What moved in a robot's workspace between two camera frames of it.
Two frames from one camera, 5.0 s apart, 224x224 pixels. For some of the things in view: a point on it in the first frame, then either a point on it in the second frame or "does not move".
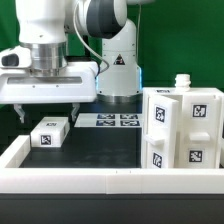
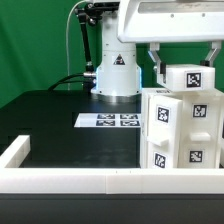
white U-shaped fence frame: x=101 y=181 does not move
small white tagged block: x=52 y=131 -> x=189 y=77
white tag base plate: x=109 y=120 does not move
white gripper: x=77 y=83 -> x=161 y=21
